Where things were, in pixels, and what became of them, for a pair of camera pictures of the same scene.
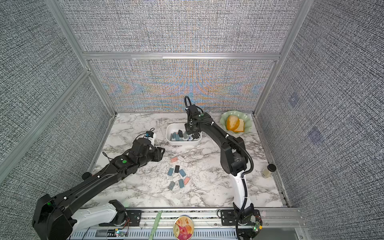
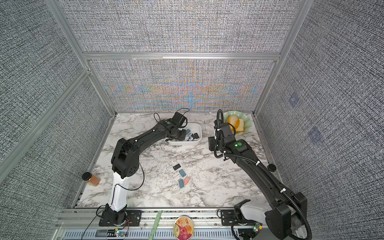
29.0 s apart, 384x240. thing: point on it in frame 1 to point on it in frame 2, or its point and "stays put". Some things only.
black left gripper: [158, 153] to [183, 136]
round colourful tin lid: [183, 228] stays put
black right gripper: [188, 130] to [212, 143]
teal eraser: [183, 173] stays put
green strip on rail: [155, 225] stays put
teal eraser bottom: [181, 183] stays put
